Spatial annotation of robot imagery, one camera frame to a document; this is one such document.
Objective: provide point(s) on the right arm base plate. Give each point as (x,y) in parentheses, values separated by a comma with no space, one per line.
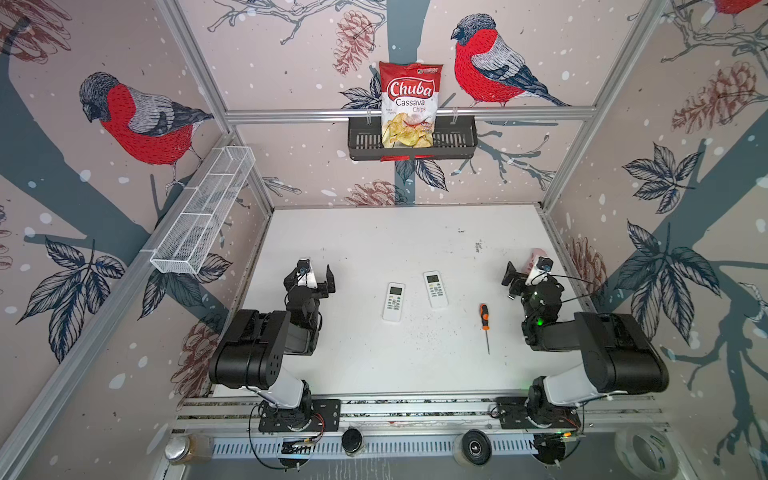
(517,413)

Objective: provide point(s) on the clear tape roll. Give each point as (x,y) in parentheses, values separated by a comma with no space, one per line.
(646,452)

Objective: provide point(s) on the black wall basket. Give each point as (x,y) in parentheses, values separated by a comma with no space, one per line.
(448,138)

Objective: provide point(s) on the pink handled brush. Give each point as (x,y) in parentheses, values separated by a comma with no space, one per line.
(536,253)

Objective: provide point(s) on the orange black screwdriver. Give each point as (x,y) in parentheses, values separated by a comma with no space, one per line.
(484,316)

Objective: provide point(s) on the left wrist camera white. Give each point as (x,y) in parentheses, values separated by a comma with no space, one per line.
(305,274)

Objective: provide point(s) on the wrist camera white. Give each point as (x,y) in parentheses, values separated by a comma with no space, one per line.
(305,274)
(541,268)

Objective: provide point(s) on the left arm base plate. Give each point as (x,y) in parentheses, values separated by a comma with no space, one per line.
(319,415)

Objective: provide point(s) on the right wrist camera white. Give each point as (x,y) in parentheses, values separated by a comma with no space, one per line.
(541,268)

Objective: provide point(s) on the aluminium front rail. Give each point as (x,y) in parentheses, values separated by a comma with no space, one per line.
(401,426)

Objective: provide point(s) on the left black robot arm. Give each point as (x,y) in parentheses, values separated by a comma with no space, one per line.
(250,355)

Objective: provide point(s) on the glass jar with lid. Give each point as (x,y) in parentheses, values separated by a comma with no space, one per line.
(189,449)

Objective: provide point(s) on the white wire mesh shelf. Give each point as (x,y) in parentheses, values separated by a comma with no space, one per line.
(192,234)

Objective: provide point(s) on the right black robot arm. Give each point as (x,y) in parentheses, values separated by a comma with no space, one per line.
(616,355)

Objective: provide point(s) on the black round knob left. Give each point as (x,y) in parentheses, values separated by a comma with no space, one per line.
(352,442)

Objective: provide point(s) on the Chuba cassava chips bag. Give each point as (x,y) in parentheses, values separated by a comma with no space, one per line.
(409,104)

